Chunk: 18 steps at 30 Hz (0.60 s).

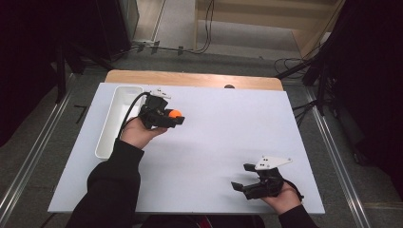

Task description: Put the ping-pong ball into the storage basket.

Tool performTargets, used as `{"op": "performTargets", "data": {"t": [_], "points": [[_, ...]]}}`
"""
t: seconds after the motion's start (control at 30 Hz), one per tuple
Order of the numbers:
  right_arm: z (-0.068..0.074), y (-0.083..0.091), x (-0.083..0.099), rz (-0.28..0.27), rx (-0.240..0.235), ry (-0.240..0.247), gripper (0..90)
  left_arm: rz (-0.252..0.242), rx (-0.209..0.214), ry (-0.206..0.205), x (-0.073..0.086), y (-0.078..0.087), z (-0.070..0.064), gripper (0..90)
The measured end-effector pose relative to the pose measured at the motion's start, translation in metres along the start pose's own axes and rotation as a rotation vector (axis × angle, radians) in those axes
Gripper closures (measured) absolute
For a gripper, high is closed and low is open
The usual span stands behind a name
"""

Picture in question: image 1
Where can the metal floor rail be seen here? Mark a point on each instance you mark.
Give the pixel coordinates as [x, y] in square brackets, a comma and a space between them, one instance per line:
[34, 152]
[337, 158]

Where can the person's left hand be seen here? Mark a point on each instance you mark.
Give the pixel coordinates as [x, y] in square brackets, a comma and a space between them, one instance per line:
[138, 133]

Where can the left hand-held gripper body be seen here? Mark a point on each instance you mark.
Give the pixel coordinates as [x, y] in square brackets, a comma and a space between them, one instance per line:
[153, 110]

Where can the wooden table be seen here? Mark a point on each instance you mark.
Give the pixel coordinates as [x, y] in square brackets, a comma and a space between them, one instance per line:
[190, 79]

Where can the person's right hand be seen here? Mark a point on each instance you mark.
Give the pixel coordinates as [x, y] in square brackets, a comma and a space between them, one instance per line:
[283, 199]

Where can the power strip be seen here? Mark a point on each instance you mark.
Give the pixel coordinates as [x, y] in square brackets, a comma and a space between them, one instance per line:
[144, 42]

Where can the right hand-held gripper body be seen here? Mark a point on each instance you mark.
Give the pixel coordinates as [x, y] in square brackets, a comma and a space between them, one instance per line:
[266, 185]

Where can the white oblong plastic bin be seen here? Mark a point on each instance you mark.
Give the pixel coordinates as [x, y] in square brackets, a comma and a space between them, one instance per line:
[111, 133]

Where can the black tripod stand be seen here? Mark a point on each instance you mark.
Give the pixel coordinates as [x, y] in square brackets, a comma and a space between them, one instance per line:
[318, 82]

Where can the black metal stand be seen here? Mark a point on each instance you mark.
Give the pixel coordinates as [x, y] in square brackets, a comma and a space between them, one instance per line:
[61, 72]

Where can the black curtain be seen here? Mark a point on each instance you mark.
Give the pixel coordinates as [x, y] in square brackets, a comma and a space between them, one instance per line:
[370, 79]
[28, 57]

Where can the orange ball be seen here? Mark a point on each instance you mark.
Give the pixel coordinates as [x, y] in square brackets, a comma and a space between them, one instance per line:
[175, 113]

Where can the white board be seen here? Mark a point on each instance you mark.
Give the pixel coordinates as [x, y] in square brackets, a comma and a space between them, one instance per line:
[215, 152]

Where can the black cabinet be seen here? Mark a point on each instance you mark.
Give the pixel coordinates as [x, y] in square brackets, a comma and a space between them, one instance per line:
[117, 28]

